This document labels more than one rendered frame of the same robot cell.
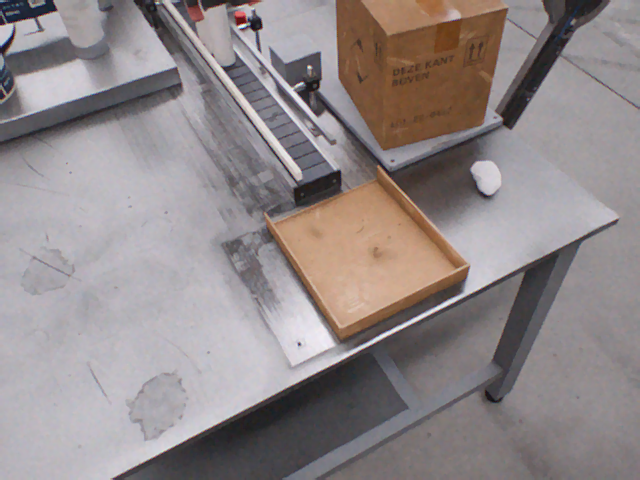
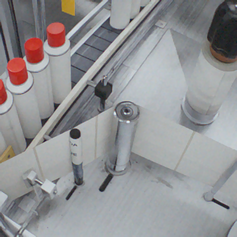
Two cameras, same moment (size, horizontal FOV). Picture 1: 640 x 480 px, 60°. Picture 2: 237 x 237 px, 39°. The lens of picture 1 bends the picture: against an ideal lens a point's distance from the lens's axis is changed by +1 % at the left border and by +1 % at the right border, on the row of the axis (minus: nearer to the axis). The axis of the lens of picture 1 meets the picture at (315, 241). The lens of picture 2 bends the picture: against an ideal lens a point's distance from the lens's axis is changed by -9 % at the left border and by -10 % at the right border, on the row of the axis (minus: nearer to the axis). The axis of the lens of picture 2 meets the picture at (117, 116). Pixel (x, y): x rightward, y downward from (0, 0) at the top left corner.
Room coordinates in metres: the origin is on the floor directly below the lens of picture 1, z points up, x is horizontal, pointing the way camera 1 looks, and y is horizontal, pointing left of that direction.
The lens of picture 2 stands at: (1.83, 0.75, 1.51)
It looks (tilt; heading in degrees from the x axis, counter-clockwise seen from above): 57 degrees down; 227
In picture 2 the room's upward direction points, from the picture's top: 8 degrees clockwise
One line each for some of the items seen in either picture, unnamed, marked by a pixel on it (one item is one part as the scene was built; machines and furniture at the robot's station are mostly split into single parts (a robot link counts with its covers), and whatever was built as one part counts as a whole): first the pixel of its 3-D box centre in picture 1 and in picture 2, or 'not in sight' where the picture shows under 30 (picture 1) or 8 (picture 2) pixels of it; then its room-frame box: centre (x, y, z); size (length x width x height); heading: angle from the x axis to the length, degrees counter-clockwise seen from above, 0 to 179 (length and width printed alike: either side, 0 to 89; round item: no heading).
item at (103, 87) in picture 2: (152, 11); (103, 93); (1.55, 0.40, 0.89); 0.03 x 0.03 x 0.12; 24
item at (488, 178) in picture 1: (485, 176); not in sight; (0.80, -0.36, 0.85); 0.08 x 0.07 x 0.04; 149
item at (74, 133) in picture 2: not in sight; (76, 161); (1.70, 0.53, 0.97); 0.02 x 0.02 x 0.19
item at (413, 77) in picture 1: (410, 47); not in sight; (1.08, -0.24, 0.99); 0.30 x 0.24 x 0.27; 13
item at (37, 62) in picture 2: not in sight; (38, 80); (1.68, 0.36, 0.98); 0.05 x 0.05 x 0.20
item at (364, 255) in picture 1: (361, 244); not in sight; (0.66, -0.09, 0.85); 0.30 x 0.26 x 0.04; 24
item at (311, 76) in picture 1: (304, 102); not in sight; (1.02, 0.00, 0.91); 0.07 x 0.03 x 0.16; 114
